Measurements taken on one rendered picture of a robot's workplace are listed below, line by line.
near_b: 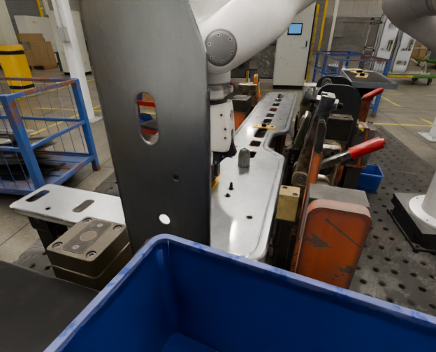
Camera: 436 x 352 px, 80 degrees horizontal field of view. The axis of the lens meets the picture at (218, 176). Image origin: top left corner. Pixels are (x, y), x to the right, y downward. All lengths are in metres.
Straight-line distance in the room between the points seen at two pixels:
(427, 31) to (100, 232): 0.75
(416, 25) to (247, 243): 0.59
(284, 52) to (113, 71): 7.34
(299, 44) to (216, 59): 7.21
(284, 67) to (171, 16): 7.38
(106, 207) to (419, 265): 0.88
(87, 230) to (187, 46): 0.29
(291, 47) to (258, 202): 7.12
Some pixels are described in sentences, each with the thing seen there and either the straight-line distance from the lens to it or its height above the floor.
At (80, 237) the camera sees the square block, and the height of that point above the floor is 1.06.
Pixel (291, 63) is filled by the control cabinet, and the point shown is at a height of 0.64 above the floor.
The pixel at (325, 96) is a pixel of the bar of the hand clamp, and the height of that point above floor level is 1.21.
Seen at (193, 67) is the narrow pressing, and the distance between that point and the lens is 0.23.
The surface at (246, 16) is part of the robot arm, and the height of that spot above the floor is 1.32.
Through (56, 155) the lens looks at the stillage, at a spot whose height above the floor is 0.16.
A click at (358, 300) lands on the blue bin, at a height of 1.16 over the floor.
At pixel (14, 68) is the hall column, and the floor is 0.64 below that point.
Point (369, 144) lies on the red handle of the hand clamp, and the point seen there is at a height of 1.14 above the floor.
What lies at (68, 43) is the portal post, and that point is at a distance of 4.88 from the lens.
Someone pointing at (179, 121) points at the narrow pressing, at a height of 1.23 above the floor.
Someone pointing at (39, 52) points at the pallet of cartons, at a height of 0.67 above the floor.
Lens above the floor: 1.30
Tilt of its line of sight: 28 degrees down
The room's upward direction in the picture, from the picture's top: straight up
